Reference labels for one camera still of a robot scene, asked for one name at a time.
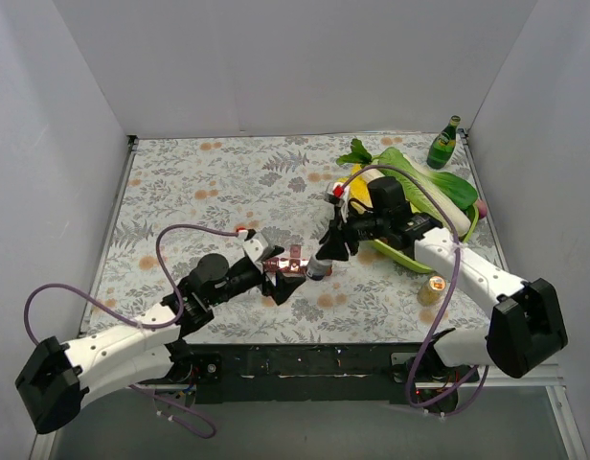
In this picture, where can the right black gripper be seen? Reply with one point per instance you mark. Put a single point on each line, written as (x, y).
(342, 235)

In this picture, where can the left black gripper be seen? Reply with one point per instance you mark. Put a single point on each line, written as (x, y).
(267, 280)

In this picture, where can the red weekly pill organizer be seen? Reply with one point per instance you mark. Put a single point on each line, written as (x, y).
(291, 262)

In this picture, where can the white pill bottle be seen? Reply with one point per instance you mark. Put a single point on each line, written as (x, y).
(317, 269)

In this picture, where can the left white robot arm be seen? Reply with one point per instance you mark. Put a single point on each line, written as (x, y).
(60, 379)

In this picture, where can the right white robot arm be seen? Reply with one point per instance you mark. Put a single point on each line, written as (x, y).
(526, 324)

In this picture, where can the green oval vegetable tray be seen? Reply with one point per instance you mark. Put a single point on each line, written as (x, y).
(414, 257)

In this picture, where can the yellow napa cabbage toy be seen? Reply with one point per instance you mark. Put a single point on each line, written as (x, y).
(358, 187)

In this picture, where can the small orange-lid jar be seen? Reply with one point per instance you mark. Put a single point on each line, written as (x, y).
(432, 291)

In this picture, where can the green bok choy toy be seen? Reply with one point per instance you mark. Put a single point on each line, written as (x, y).
(429, 179)

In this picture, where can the floral patterned table mat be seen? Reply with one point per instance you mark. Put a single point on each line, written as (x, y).
(183, 198)

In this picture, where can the green glass bottle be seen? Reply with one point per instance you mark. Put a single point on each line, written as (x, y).
(442, 148)

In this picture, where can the pink radish toy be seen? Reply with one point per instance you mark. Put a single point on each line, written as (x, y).
(482, 208)

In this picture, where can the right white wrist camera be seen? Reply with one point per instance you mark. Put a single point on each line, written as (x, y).
(338, 195)

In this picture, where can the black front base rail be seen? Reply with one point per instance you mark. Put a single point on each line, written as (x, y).
(231, 373)

